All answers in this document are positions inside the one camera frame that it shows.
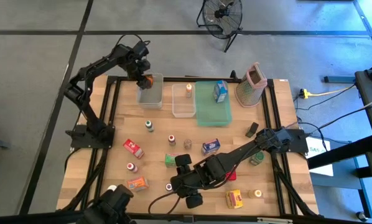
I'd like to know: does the grey metal bar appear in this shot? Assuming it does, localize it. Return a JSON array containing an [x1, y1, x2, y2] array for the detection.
[[323, 75, 357, 84]]

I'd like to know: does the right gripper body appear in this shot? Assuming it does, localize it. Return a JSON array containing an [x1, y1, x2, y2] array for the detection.
[[170, 167, 202, 198]]

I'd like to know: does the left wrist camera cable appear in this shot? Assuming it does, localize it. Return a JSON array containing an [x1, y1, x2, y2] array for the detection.
[[116, 32, 151, 48]]

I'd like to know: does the white paper sheet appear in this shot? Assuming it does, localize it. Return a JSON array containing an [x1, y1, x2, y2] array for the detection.
[[305, 136, 334, 177]]

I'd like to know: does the black aluminium table frame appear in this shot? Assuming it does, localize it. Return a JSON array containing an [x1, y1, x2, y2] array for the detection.
[[60, 75, 319, 224]]

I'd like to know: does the orange packet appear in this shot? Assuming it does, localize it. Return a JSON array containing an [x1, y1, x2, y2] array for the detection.
[[144, 73, 154, 90]]

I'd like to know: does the yellow extension cord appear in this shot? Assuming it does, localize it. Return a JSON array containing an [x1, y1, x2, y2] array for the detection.
[[299, 83, 358, 100]]

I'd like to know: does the blue Frosted Flakes cereal box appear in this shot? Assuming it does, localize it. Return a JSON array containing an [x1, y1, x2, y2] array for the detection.
[[200, 138, 221, 156]]

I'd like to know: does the black workbench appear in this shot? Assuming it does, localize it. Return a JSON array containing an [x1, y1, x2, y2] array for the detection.
[[307, 58, 372, 218]]

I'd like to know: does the green Apple Jacks cereal box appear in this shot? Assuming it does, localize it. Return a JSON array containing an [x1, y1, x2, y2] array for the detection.
[[164, 152, 182, 168]]

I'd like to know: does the black floor fan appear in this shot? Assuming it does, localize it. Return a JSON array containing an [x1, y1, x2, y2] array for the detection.
[[195, 0, 244, 53]]

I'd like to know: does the black caster wheel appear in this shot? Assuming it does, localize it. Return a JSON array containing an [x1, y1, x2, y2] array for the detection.
[[355, 210, 369, 222]]

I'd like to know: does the yellow box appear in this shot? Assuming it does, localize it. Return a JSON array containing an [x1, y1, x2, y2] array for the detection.
[[225, 189, 244, 210]]

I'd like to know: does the dark green box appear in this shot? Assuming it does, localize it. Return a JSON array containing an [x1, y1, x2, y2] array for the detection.
[[244, 121, 260, 139]]

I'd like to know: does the clear plastic bin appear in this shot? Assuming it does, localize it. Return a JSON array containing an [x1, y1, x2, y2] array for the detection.
[[171, 83, 197, 118]]

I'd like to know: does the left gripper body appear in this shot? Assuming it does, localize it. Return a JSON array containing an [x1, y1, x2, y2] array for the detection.
[[128, 55, 152, 78]]

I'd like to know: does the red cereal box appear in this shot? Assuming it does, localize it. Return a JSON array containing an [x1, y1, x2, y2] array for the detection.
[[122, 138, 145, 160]]

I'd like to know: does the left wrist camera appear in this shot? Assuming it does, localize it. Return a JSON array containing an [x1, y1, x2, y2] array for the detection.
[[133, 40, 150, 57]]

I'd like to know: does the green plastic bin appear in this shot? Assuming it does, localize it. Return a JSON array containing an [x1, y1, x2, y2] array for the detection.
[[194, 80, 233, 128]]

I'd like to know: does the orange box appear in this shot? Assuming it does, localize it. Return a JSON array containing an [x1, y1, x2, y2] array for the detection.
[[126, 176, 150, 192]]

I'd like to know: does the pink-handled metal box grater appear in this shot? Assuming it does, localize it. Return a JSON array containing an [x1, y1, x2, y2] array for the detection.
[[235, 61, 268, 108]]

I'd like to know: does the white plastic bin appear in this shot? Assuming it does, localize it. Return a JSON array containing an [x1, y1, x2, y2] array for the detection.
[[136, 72, 164, 110]]

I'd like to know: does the black floor cable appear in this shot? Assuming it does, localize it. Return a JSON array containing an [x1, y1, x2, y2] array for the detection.
[[310, 102, 372, 134]]

